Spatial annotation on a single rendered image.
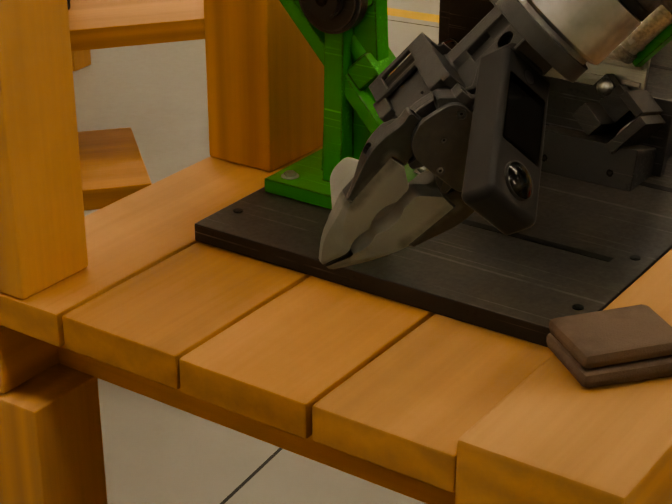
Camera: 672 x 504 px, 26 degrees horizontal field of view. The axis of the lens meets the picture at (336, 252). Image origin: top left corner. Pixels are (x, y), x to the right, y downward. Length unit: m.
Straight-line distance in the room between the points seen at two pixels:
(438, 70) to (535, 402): 0.34
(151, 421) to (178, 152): 1.45
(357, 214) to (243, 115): 0.71
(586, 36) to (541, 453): 0.34
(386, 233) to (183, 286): 0.47
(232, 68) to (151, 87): 3.09
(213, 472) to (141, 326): 1.40
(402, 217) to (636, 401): 0.31
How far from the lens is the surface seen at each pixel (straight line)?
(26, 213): 1.36
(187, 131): 4.33
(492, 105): 0.89
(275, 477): 2.69
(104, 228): 1.53
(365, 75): 1.48
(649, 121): 1.57
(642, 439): 1.14
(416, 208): 0.95
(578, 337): 1.21
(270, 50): 1.60
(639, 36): 1.58
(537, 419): 1.15
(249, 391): 1.23
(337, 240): 0.95
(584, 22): 0.91
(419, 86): 0.95
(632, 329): 1.23
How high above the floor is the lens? 1.50
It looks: 25 degrees down
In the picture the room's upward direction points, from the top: straight up
